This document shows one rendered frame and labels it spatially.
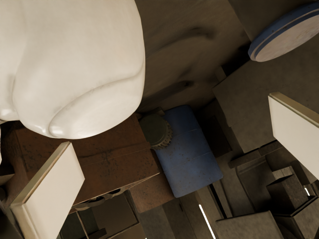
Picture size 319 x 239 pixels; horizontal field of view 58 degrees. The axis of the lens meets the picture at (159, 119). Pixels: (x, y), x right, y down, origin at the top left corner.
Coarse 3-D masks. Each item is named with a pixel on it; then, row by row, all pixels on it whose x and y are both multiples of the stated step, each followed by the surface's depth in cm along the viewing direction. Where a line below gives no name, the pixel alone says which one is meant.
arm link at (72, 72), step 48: (0, 0) 24; (48, 0) 24; (96, 0) 26; (0, 48) 24; (48, 48) 24; (96, 48) 25; (144, 48) 32; (0, 96) 26; (48, 96) 25; (96, 96) 25
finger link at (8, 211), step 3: (15, 198) 15; (12, 201) 14; (9, 204) 14; (6, 210) 14; (9, 210) 14; (9, 213) 13; (9, 216) 13; (12, 216) 13; (12, 219) 13; (15, 222) 12; (15, 225) 12; (18, 225) 13; (18, 228) 13; (21, 234) 13
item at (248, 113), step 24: (312, 48) 185; (216, 72) 248; (240, 72) 229; (264, 72) 213; (288, 72) 200; (312, 72) 188; (216, 96) 251; (240, 96) 233; (264, 96) 217; (288, 96) 203; (312, 96) 191; (240, 120) 237; (264, 120) 220; (240, 144) 241; (264, 144) 224
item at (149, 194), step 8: (152, 152) 330; (160, 168) 327; (152, 176) 321; (160, 176) 323; (144, 184) 320; (152, 184) 318; (160, 184) 319; (168, 184) 323; (136, 192) 325; (144, 192) 319; (152, 192) 317; (160, 192) 317; (168, 192) 319; (136, 200) 328; (144, 200) 319; (152, 200) 315; (160, 200) 314; (168, 200) 317; (144, 208) 319
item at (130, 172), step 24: (0, 144) 201; (24, 144) 159; (48, 144) 168; (72, 144) 178; (96, 144) 189; (120, 144) 202; (144, 144) 216; (24, 168) 154; (96, 168) 181; (120, 168) 193; (144, 168) 206; (96, 192) 174; (120, 192) 217
